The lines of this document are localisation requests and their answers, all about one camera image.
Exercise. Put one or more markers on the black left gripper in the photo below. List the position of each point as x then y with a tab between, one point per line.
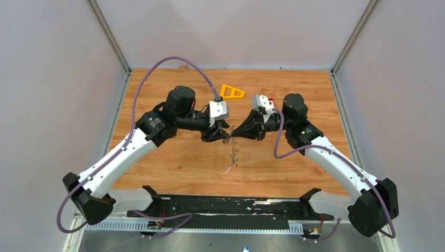
210	135

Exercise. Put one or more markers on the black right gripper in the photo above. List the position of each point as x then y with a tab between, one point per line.
253	127

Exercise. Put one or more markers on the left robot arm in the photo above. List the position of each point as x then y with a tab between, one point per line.
91	190

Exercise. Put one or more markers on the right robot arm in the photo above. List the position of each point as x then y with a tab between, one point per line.
371	204

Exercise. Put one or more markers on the red toy window block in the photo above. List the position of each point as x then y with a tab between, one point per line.
271	102

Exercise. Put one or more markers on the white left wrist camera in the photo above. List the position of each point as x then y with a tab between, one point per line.
217	111

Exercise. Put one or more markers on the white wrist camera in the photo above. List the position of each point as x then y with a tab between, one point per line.
260	104
217	111

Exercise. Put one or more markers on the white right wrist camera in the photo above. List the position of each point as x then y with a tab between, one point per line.
260	104

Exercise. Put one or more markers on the yellow triangular toy frame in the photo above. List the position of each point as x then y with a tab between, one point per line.
229	92

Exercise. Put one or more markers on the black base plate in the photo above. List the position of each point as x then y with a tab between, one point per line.
223	212

